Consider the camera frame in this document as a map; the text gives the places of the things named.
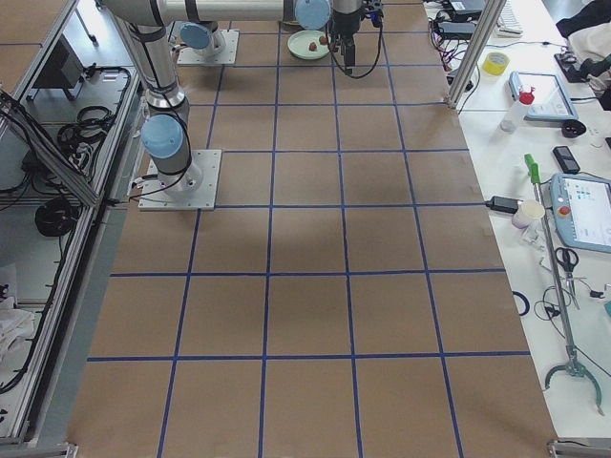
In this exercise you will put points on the white paper cup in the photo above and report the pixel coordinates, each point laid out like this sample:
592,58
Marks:
528,212

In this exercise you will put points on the black handled scissors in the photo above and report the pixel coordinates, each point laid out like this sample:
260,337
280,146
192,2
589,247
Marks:
568,259

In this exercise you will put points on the blue teach pendant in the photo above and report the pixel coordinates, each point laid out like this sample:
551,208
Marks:
581,210
552,101

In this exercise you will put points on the pale green plate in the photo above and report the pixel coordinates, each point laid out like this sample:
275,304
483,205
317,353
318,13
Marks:
298,45

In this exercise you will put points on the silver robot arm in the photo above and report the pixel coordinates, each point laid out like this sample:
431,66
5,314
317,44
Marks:
203,37
144,31

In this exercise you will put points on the yellow tape roll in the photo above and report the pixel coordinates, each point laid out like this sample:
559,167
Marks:
495,63

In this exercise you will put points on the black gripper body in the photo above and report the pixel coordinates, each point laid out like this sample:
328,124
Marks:
345,25

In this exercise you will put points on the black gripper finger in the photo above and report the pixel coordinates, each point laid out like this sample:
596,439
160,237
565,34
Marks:
349,53
336,43

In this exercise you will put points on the clear bottle red cap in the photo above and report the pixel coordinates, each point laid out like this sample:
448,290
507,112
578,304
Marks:
518,111

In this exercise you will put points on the black phone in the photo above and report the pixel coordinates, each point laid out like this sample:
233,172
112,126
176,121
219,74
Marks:
566,161

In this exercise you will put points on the black power adapter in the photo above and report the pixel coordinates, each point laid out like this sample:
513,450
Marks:
503,204

